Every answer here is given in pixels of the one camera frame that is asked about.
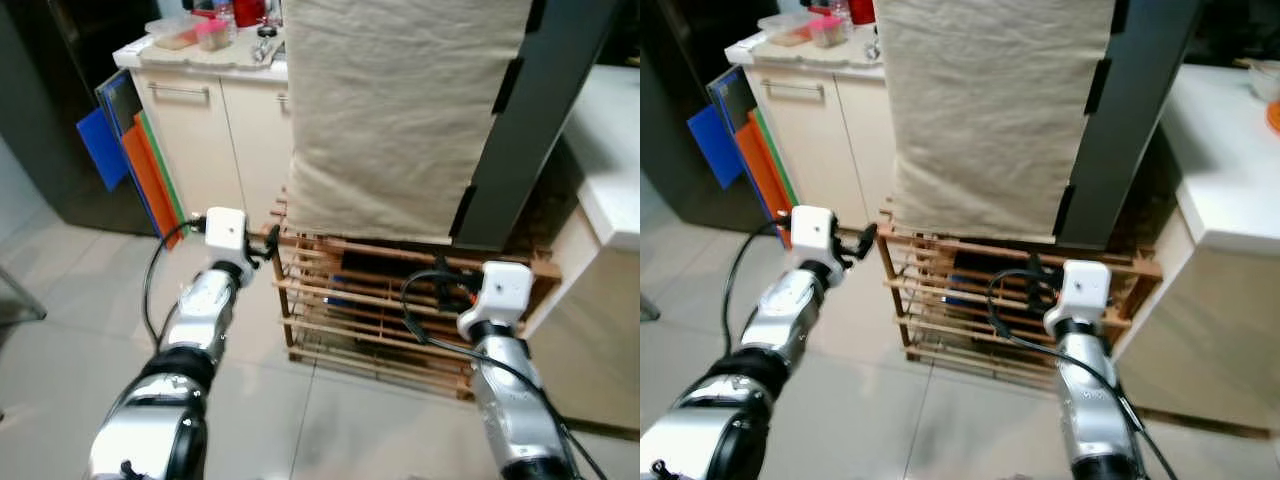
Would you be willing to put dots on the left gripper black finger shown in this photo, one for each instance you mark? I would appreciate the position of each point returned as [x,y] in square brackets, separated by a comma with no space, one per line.
[273,240]
[867,242]

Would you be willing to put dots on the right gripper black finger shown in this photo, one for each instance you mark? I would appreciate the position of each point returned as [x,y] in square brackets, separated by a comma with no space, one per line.
[1035,268]
[444,268]

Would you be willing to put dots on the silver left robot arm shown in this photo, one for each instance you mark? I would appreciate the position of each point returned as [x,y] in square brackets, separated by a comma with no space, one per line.
[195,320]
[790,320]

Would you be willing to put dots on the wooden wine rack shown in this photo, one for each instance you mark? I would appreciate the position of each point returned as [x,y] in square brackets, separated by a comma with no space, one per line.
[1000,247]
[400,250]

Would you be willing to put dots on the white kitchen counter cabinet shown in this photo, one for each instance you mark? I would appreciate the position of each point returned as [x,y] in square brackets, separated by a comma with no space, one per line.
[830,150]
[200,160]

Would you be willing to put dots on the orange flat board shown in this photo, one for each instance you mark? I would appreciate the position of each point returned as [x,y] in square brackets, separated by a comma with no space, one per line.
[765,180]
[150,190]

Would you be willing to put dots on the green flat board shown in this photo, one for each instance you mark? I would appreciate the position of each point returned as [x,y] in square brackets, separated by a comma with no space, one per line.
[161,160]
[778,160]

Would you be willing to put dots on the large beige wrinkled cloth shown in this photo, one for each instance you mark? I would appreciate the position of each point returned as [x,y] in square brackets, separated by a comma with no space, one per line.
[1000,120]
[400,120]

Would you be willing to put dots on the blue flat board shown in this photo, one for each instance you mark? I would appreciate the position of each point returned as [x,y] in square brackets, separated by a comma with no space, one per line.
[712,145]
[100,145]

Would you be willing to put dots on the white side cabinet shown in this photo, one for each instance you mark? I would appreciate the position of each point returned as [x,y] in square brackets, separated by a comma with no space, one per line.
[600,150]
[1220,170]

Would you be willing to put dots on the small container with pink lid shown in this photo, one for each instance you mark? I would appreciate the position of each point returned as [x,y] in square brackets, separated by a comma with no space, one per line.
[826,32]
[212,35]

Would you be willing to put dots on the clear plastic food container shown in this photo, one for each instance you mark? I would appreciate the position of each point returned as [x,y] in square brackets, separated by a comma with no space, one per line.
[175,32]
[785,28]

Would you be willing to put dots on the red coffee machine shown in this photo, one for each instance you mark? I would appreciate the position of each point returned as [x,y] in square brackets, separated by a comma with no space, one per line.
[248,12]
[862,10]

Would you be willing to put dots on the orange dish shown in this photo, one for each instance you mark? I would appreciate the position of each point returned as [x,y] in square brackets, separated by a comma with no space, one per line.
[1274,118]

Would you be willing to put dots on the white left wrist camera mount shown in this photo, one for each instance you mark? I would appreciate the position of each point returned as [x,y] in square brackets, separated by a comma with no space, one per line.
[226,235]
[814,233]

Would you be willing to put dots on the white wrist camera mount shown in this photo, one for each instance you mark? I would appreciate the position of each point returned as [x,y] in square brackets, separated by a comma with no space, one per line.
[814,233]
[226,235]
[1085,290]
[505,292]

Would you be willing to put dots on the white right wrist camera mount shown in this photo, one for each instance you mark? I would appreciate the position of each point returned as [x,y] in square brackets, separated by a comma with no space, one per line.
[505,292]
[1085,290]

